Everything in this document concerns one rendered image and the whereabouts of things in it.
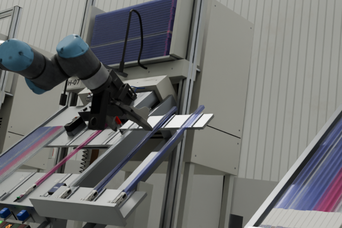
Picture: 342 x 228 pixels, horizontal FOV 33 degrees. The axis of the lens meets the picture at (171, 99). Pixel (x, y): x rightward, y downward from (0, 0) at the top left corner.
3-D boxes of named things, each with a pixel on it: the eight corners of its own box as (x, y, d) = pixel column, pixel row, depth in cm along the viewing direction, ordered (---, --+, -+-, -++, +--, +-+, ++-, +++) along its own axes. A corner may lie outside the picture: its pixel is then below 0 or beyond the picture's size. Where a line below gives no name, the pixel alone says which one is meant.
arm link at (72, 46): (52, 43, 156) (78, 27, 154) (76, 71, 162) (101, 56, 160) (51, 57, 149) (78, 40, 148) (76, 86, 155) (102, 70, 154)
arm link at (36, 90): (12, 64, 153) (46, 43, 151) (35, 77, 163) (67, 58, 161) (20, 88, 150) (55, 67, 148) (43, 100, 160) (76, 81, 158)
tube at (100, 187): (80, 212, 152) (78, 209, 151) (76, 211, 153) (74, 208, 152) (177, 109, 186) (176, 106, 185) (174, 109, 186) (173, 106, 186)
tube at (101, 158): (53, 209, 159) (51, 206, 158) (50, 209, 160) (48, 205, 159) (152, 110, 193) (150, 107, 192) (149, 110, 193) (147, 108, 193)
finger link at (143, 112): (162, 114, 166) (135, 97, 165) (153, 129, 162) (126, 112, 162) (159, 118, 168) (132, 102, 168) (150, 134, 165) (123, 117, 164)
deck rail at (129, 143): (53, 225, 180) (44, 210, 178) (49, 225, 181) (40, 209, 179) (178, 107, 226) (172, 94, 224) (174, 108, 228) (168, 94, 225)
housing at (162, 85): (170, 115, 225) (155, 84, 220) (91, 120, 259) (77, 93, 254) (181, 105, 230) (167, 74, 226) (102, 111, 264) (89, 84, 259)
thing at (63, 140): (123, 155, 206) (117, 143, 204) (22, 155, 251) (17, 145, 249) (174, 107, 227) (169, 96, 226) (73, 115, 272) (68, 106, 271)
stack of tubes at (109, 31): (166, 55, 228) (175, -6, 234) (85, 68, 263) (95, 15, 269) (187, 65, 237) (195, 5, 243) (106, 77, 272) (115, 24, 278)
